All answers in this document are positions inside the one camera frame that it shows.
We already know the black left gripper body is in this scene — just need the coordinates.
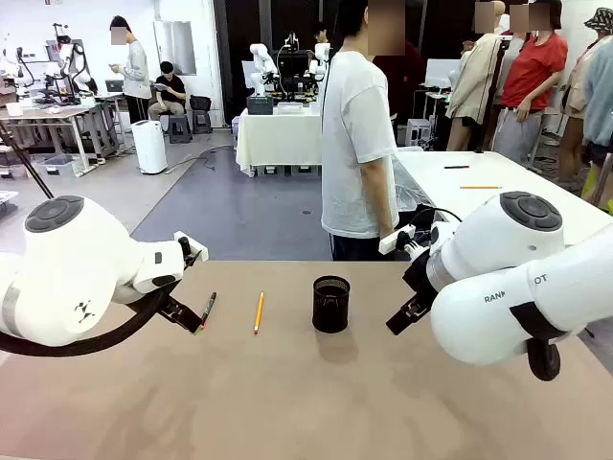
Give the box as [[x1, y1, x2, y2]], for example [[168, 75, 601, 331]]
[[177, 238, 201, 269]]

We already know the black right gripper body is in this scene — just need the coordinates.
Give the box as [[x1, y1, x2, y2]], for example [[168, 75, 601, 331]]
[[403, 248, 435, 301]]

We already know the black marker pink cap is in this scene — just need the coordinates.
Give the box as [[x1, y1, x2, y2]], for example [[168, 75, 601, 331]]
[[197, 291, 217, 332]]

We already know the person right forearm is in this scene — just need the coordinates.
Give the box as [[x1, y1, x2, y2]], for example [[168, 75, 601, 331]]
[[371, 155, 399, 229]]

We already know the black mesh pen holder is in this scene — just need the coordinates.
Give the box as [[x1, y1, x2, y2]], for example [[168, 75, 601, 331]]
[[312, 275, 352, 334]]

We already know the clear plastic bag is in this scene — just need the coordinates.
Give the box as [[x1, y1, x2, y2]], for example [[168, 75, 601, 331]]
[[392, 157, 433, 213]]

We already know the white air purifier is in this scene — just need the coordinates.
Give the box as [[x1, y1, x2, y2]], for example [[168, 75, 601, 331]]
[[131, 120, 169, 176]]

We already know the grey stool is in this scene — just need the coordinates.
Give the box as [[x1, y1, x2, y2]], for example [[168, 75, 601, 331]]
[[167, 114, 193, 145]]

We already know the white computer case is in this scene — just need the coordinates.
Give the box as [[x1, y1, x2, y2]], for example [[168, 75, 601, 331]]
[[405, 118, 435, 150]]

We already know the table with white cloth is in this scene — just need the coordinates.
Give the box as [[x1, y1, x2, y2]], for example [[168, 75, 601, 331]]
[[236, 107, 325, 178]]

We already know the person in white T-shirt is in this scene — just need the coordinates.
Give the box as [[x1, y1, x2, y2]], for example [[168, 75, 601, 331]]
[[319, 0, 408, 263]]

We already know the clear plastic bin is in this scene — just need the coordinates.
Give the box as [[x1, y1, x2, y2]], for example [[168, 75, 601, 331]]
[[36, 152, 82, 176]]

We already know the seated person in black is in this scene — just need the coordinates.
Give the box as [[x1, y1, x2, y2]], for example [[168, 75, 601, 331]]
[[147, 60, 189, 122]]

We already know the standing person in grey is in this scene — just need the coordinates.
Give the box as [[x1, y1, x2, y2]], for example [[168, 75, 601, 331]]
[[108, 15, 153, 125]]

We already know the black tripod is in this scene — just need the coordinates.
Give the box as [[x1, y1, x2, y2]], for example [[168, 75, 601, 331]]
[[0, 122, 55, 200]]

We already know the mannequin in dark red top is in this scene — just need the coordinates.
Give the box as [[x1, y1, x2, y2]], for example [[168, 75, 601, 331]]
[[373, 40, 426, 127]]

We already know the mannequin in beige jacket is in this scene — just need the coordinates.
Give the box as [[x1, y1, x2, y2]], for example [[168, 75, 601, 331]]
[[444, 0, 510, 152]]

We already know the white background robot with stand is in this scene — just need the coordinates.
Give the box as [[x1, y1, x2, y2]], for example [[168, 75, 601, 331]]
[[45, 21, 98, 104]]

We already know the mannequin in red shirt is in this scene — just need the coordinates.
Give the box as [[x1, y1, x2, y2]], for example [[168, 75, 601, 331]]
[[492, 0, 570, 167]]

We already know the mannequin with bucket hat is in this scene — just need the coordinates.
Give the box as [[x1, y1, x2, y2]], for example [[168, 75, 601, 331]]
[[557, 7, 613, 193]]

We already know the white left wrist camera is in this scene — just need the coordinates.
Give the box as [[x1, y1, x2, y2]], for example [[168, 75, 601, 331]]
[[172, 230, 210, 263]]

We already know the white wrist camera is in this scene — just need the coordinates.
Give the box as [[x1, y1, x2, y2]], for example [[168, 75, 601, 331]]
[[377, 224, 416, 255], [172, 230, 210, 263]]

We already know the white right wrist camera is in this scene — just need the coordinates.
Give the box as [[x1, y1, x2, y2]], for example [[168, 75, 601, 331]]
[[377, 224, 416, 255]]

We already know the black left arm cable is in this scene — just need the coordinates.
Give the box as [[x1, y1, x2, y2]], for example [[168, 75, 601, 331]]
[[0, 289, 170, 357]]

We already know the grey metal wall panel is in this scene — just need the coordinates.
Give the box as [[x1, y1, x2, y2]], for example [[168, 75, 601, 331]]
[[152, 20, 197, 77]]

